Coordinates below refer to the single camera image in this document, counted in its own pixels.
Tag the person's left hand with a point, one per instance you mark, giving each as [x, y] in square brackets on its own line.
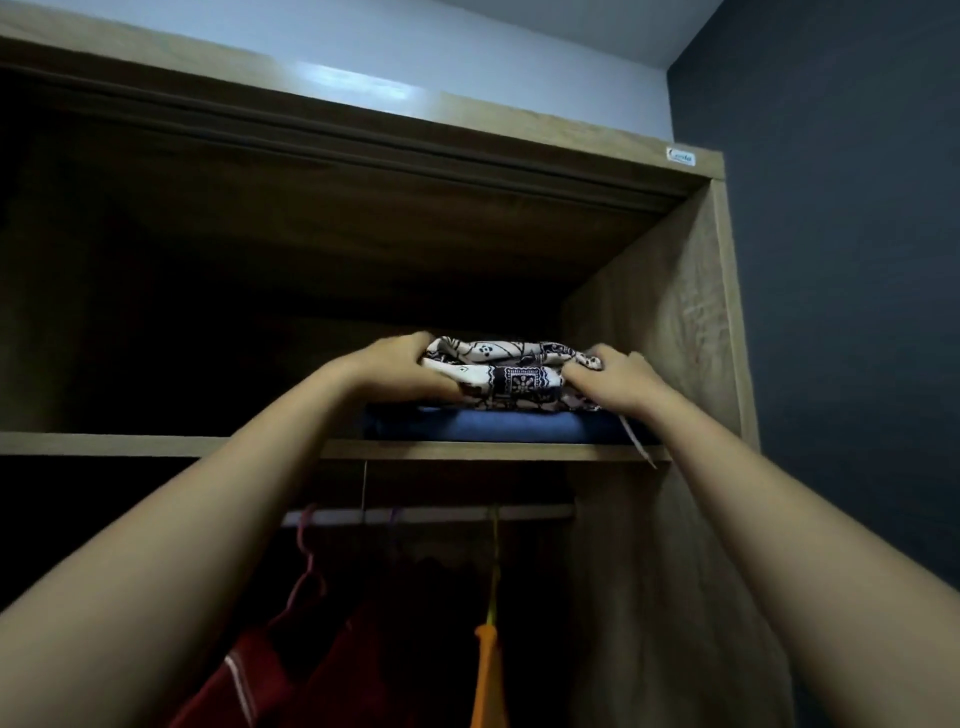
[394, 367]

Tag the person's right hand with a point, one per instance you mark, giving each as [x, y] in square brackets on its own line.
[619, 382]

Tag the person's left fingers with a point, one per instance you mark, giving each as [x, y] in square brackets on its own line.
[442, 375]

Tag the person's right fingers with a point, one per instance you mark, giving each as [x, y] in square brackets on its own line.
[585, 364]

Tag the black and white patterned cloth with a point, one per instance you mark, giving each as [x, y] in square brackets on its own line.
[506, 375]

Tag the person's right forearm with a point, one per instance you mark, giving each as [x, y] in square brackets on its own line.
[810, 570]

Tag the person's left forearm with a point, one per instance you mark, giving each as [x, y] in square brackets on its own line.
[180, 559]

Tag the folded blue garment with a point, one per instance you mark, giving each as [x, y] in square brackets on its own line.
[499, 424]

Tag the wooden wardrobe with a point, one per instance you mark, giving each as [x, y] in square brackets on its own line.
[375, 247]

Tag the yellow-green clothes hanger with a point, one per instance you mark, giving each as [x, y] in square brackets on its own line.
[493, 570]

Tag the white label sticker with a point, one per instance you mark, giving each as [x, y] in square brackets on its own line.
[681, 156]

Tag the pink clothes hanger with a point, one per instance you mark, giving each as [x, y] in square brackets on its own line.
[304, 562]

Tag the orange garment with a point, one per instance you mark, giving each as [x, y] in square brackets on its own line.
[488, 679]

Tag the red garment with white stripes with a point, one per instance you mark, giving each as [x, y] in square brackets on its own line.
[300, 667]

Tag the metal hanging rail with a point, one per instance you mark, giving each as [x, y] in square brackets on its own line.
[435, 514]

